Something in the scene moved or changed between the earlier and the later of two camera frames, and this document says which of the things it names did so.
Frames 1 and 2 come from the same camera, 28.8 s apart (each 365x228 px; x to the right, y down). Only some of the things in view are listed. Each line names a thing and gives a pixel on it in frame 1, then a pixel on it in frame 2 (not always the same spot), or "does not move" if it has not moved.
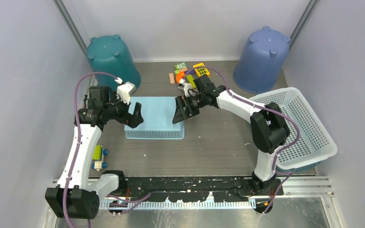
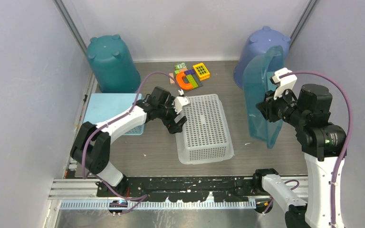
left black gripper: [132, 120] → [173, 127]
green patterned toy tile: [177, 67] does not move
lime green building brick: [191, 80] does not move
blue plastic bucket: [261, 61] does not move
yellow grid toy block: [201, 71] does not move
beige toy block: [171, 78] does not move
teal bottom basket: [295, 168] → [259, 64]
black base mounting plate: [192, 188] does not move
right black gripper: [181, 113] → [267, 106]
